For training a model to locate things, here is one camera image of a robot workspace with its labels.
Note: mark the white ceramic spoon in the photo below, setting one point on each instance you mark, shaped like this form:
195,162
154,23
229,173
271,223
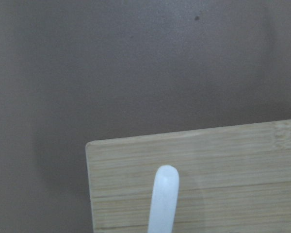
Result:
164,200

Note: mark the bamboo cutting board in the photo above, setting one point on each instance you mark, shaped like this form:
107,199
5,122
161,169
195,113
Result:
234,179

